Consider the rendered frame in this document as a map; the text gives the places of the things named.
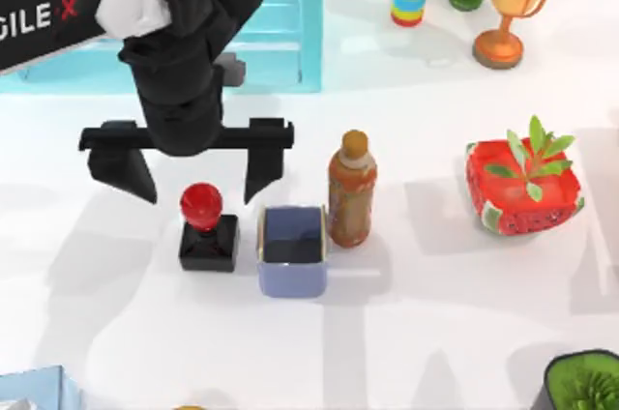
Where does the green and black plant pot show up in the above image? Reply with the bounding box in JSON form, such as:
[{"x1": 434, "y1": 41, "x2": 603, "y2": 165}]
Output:
[{"x1": 531, "y1": 347, "x2": 619, "y2": 410}]

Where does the red and black stamp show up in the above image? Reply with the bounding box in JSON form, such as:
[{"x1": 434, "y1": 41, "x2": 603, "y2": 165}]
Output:
[{"x1": 178, "y1": 181, "x2": 241, "y2": 274}]

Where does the light blue rack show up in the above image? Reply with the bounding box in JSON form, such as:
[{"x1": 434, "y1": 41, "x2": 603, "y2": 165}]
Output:
[{"x1": 0, "y1": 0, "x2": 323, "y2": 95}]

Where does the brown bottle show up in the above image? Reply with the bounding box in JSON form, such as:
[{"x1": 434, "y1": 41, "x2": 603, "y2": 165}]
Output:
[{"x1": 327, "y1": 129, "x2": 379, "y2": 249}]

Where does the light blue box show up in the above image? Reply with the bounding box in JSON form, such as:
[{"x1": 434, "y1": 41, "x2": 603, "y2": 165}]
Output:
[{"x1": 0, "y1": 365, "x2": 86, "y2": 410}]

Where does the red plant pot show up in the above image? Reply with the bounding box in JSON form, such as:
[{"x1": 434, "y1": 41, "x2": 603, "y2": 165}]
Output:
[{"x1": 464, "y1": 114, "x2": 587, "y2": 239}]

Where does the blue-grey square cup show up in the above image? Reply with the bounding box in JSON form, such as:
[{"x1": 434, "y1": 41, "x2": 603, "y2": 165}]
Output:
[{"x1": 255, "y1": 204, "x2": 331, "y2": 300}]

